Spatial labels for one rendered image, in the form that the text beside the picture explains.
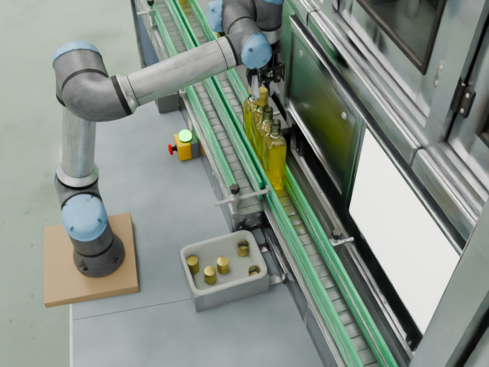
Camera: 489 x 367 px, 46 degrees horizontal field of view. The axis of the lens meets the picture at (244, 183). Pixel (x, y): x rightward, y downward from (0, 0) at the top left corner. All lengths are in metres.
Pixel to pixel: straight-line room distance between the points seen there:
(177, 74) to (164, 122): 0.91
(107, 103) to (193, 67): 0.21
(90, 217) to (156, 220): 0.35
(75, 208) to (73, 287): 0.26
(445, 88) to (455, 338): 0.67
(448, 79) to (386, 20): 0.27
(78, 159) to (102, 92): 0.33
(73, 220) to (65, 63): 0.43
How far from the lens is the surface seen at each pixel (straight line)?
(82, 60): 1.42
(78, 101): 1.36
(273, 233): 1.72
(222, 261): 1.72
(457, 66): 1.12
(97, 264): 1.74
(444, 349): 0.60
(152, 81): 1.34
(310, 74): 1.68
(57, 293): 1.79
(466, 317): 0.54
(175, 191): 1.99
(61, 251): 1.86
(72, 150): 1.60
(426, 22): 1.22
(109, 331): 1.72
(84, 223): 1.62
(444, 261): 1.26
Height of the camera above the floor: 2.23
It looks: 48 degrees down
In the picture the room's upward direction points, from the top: straight up
